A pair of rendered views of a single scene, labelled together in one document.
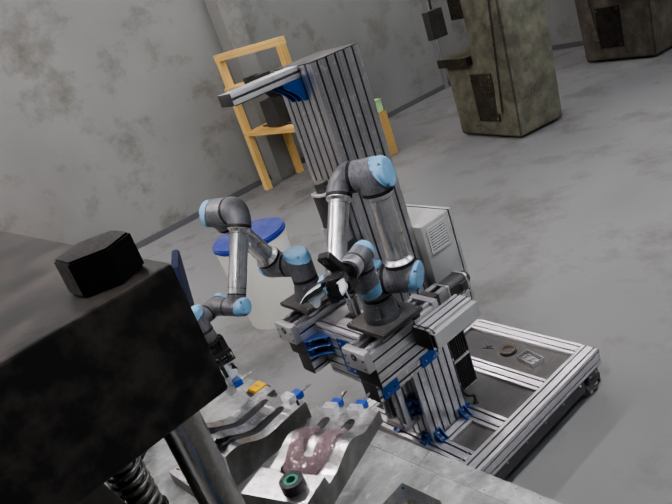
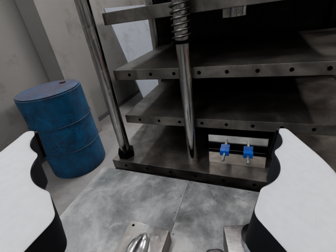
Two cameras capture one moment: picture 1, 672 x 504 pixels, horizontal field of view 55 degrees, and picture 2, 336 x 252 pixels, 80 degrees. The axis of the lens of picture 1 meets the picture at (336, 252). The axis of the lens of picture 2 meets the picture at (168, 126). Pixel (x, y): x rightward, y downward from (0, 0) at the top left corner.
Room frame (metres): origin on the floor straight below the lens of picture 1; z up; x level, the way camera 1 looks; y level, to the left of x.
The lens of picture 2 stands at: (1.81, 0.04, 1.51)
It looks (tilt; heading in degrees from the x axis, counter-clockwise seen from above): 30 degrees down; 151
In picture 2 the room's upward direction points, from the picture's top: 9 degrees counter-clockwise
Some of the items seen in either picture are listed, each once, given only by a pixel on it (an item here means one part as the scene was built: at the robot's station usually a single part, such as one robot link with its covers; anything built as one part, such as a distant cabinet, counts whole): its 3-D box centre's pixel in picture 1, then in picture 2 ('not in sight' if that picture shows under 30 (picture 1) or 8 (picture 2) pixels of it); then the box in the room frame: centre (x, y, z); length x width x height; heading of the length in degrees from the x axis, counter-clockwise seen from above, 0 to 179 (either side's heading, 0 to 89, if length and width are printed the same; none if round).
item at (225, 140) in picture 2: not in sight; (239, 125); (1.13, 0.89, 0.87); 0.50 x 0.27 x 0.17; 127
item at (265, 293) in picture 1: (264, 274); not in sight; (4.83, 0.61, 0.37); 0.61 x 0.61 x 0.74
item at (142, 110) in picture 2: not in sight; (232, 94); (1.01, 0.96, 1.01); 1.10 x 0.74 x 0.05; 37
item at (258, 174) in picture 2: not in sight; (231, 134); (1.04, 0.92, 0.75); 1.30 x 0.84 x 0.06; 37
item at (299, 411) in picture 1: (238, 437); not in sight; (2.05, 0.58, 0.87); 0.50 x 0.26 x 0.14; 127
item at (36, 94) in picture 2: not in sight; (65, 128); (-0.61, 0.04, 0.49); 0.66 x 0.66 x 0.99
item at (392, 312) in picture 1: (380, 304); not in sight; (2.26, -0.10, 1.09); 0.15 x 0.15 x 0.10
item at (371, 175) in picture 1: (388, 227); not in sight; (2.19, -0.21, 1.41); 0.15 x 0.12 x 0.55; 58
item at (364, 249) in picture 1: (359, 256); not in sight; (1.96, -0.07, 1.43); 0.11 x 0.08 x 0.09; 148
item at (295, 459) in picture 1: (311, 444); not in sight; (1.82, 0.30, 0.90); 0.26 x 0.18 x 0.08; 144
